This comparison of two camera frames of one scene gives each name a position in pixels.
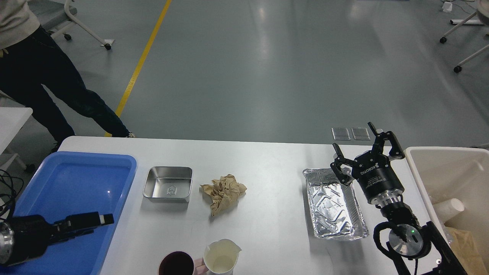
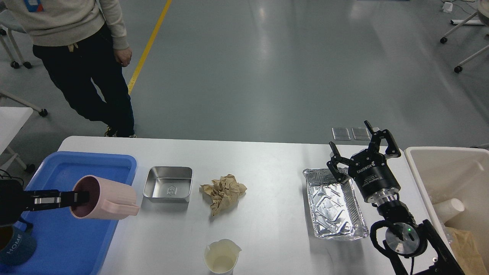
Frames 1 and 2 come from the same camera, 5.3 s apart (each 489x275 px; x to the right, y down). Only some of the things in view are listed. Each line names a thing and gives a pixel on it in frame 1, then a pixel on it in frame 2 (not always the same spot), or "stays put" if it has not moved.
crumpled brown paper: x=224 y=193 stays put
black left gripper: x=31 y=234 to x=13 y=200
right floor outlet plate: x=360 y=133 stays put
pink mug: x=181 y=262 to x=108 y=199
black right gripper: x=376 y=174 stays put
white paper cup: x=445 y=209 stays put
